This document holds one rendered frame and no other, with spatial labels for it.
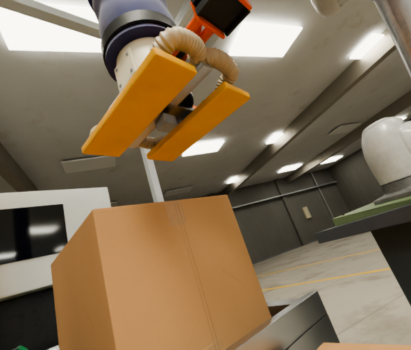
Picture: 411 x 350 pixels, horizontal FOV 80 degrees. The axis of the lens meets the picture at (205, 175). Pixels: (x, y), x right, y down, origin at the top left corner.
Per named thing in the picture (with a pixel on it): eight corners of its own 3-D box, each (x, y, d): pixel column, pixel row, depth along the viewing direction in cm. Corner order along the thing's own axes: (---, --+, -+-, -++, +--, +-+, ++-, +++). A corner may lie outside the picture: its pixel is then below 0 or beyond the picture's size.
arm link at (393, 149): (375, 187, 96) (348, 138, 101) (430, 168, 89) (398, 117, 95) (384, 185, 81) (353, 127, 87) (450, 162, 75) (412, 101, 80)
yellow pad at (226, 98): (146, 160, 75) (143, 145, 77) (172, 162, 82) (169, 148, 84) (227, 87, 54) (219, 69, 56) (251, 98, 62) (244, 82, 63)
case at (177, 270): (63, 390, 79) (50, 264, 92) (169, 335, 105) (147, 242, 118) (132, 452, 38) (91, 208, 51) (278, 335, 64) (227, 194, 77)
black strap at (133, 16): (89, 73, 67) (87, 62, 68) (159, 95, 84) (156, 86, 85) (129, 1, 53) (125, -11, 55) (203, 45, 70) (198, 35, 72)
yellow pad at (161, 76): (81, 154, 61) (78, 137, 63) (119, 157, 68) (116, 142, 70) (155, 53, 41) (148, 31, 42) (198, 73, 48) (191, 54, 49)
